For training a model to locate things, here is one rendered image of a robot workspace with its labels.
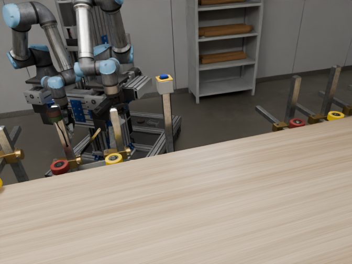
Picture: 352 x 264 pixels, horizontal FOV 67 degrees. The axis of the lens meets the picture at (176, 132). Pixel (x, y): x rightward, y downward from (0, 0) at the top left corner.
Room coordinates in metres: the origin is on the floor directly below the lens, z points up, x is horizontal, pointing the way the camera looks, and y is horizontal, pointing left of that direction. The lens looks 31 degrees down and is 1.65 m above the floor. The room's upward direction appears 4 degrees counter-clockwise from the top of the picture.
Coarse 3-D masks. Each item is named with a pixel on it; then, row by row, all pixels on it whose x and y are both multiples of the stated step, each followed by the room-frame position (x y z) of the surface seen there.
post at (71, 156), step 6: (60, 108) 1.12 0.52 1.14; (60, 126) 1.09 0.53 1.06; (60, 132) 1.09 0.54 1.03; (66, 132) 1.09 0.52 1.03; (60, 138) 1.08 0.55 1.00; (66, 138) 1.09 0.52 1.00; (66, 150) 1.09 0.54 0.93; (72, 150) 1.10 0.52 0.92; (66, 156) 1.08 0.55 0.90; (72, 156) 1.09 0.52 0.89; (78, 168) 1.11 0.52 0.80
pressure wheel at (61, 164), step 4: (60, 160) 1.04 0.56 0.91; (64, 160) 1.04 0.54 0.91; (52, 164) 1.01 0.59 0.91; (56, 164) 1.01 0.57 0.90; (60, 164) 1.01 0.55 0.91; (64, 164) 1.00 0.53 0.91; (68, 164) 1.01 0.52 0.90; (52, 168) 0.98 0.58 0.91; (56, 168) 0.98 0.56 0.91; (60, 168) 0.98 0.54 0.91; (64, 168) 0.98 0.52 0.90; (68, 168) 1.00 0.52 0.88; (52, 172) 0.98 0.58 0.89; (56, 172) 0.97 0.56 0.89; (60, 172) 0.97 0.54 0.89; (64, 172) 0.98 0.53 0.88
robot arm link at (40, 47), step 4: (36, 44) 1.96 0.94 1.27; (40, 44) 1.97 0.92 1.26; (28, 48) 1.88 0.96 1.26; (32, 48) 1.87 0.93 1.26; (36, 48) 1.87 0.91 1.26; (40, 48) 1.88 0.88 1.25; (44, 48) 1.90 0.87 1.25; (32, 52) 1.85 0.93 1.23; (36, 52) 1.86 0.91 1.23; (40, 52) 1.87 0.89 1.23; (44, 52) 1.89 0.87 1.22; (48, 52) 1.92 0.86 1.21; (32, 56) 1.84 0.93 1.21; (36, 56) 1.85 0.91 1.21; (40, 56) 1.87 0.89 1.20; (44, 56) 1.88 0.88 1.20; (48, 56) 1.91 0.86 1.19; (36, 60) 1.85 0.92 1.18; (40, 60) 1.87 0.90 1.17; (44, 60) 1.88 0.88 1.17; (48, 60) 1.90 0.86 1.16; (36, 64) 1.88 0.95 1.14; (40, 64) 1.87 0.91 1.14; (44, 64) 1.87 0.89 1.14
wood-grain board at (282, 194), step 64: (320, 128) 1.18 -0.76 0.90; (0, 192) 0.85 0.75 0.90; (64, 192) 0.82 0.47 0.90; (128, 192) 0.80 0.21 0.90; (192, 192) 0.77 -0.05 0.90; (256, 192) 0.75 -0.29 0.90; (320, 192) 0.73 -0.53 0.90; (0, 256) 0.54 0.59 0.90; (64, 256) 0.53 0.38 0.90; (128, 256) 0.51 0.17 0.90; (192, 256) 0.50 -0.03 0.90; (256, 256) 0.49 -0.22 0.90; (320, 256) 0.47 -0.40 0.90
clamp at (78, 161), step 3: (75, 156) 1.12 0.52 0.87; (78, 156) 1.12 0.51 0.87; (57, 159) 1.10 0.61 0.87; (60, 159) 1.10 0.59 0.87; (63, 159) 1.10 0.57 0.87; (66, 159) 1.10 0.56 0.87; (75, 159) 1.09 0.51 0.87; (78, 159) 1.10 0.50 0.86; (81, 159) 1.12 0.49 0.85; (69, 162) 1.08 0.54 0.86; (72, 162) 1.08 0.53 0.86; (75, 162) 1.08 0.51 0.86; (78, 162) 1.09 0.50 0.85; (81, 162) 1.09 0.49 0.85; (69, 165) 1.08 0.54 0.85; (72, 165) 1.08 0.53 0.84; (75, 165) 1.08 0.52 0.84; (78, 165) 1.08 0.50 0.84; (81, 165) 1.10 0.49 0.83; (72, 168) 1.08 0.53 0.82
